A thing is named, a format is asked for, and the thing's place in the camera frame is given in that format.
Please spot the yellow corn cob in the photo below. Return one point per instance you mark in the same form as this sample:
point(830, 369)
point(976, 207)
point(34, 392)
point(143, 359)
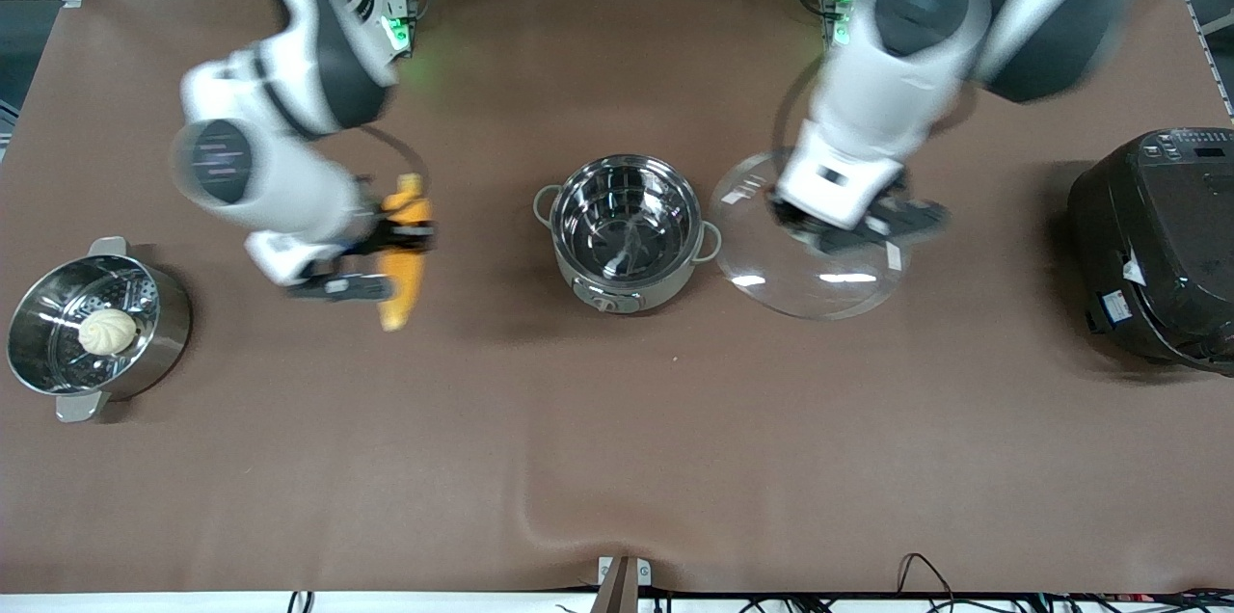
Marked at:
point(405, 280)

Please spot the glass pot lid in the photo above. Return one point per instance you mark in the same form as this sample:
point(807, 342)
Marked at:
point(819, 290)

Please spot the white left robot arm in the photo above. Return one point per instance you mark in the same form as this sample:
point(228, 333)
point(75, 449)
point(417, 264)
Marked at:
point(897, 83)

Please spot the grey electric cooking pot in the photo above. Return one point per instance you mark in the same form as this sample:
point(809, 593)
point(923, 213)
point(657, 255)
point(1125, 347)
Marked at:
point(627, 227)

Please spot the stainless steel steamer pot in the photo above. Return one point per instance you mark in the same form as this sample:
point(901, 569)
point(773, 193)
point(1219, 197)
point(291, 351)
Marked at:
point(58, 353)

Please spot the white steamed bun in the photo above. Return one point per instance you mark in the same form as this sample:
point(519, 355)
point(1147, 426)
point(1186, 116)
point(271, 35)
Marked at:
point(107, 332)

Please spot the black rice cooker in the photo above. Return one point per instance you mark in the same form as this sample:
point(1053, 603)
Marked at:
point(1166, 247)

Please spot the brown table cover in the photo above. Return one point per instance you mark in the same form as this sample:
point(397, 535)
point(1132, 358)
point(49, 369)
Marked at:
point(617, 439)

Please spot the metal table clamp bracket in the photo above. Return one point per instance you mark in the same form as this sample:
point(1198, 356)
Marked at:
point(622, 584)

